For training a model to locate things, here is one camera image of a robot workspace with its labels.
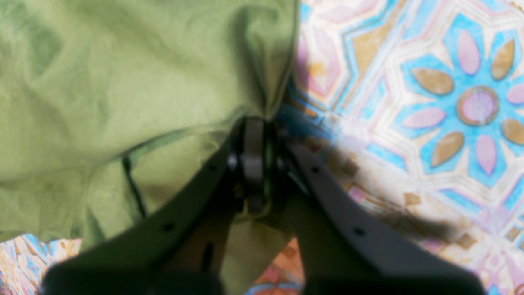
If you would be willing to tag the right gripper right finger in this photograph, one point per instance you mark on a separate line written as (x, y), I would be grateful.
(345, 250)

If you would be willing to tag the olive green t-shirt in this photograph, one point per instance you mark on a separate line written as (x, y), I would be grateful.
(85, 83)

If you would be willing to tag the patterned tile tablecloth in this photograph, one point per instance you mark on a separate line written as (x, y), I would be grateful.
(416, 106)

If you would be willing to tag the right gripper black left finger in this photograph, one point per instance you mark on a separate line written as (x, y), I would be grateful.
(178, 249)

